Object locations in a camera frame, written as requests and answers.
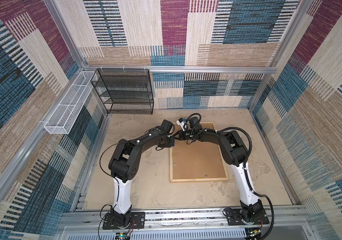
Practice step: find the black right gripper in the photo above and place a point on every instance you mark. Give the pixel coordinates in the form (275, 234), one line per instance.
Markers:
(181, 135)

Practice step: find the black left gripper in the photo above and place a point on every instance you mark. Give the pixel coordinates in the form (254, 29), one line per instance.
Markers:
(171, 143)

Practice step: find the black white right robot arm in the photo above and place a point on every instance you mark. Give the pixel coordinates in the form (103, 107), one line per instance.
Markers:
(236, 146)

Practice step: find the white wire mesh basket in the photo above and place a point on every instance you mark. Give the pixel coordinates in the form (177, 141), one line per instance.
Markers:
(65, 114)

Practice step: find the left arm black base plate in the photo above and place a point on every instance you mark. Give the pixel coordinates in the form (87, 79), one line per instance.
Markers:
(114, 220)

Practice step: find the black wire mesh shelf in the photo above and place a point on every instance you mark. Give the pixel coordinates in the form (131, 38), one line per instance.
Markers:
(124, 91)

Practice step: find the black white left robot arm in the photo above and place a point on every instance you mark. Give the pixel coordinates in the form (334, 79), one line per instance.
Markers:
(124, 166)

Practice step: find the light wooden picture frame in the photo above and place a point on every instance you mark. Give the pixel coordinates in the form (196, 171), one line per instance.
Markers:
(198, 179)

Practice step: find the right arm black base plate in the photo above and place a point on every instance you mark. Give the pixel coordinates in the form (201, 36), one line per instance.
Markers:
(235, 218)

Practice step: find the aluminium front rail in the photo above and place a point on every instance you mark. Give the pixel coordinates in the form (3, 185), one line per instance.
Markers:
(289, 223)

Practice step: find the brown hardboard backing panel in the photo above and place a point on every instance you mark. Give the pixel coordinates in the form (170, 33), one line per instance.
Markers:
(198, 162)

